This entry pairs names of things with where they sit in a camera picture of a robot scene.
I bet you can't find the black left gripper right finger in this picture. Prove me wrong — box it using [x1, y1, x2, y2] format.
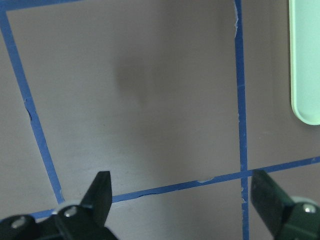
[250, 169, 295, 237]

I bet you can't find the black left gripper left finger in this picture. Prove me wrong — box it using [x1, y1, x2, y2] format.
[80, 171, 112, 227]

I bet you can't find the light green tray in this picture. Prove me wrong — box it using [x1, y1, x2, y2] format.
[288, 0, 320, 126]

